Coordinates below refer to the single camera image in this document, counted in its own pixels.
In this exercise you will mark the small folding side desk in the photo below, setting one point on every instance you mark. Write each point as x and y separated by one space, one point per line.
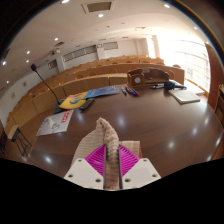
15 133

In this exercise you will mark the white printed poster sheet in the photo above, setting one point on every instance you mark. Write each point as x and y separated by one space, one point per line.
56 122

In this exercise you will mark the ceiling projector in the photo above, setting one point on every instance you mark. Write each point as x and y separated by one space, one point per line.
55 51

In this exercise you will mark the bright window wall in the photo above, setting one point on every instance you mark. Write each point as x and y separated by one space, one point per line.
186 60

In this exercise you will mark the beige checked towel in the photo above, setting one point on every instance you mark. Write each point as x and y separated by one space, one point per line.
111 146

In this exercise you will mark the ceiling air vent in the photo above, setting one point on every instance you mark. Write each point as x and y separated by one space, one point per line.
97 6

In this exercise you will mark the rows of wooden hall seats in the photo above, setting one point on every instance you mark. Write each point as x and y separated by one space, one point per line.
86 80

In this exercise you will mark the black gooseneck desk microphone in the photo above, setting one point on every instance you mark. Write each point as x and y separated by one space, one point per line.
59 106

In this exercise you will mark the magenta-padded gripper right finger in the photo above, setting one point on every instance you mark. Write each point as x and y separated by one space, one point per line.
137 171

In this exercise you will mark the round ceiling lights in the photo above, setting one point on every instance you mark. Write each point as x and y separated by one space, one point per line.
100 15

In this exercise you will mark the black handheld microphone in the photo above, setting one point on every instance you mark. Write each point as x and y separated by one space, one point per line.
170 85

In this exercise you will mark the black remote control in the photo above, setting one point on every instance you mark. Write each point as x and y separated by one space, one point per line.
86 104

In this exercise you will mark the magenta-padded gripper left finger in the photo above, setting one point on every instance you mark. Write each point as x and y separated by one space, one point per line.
87 171

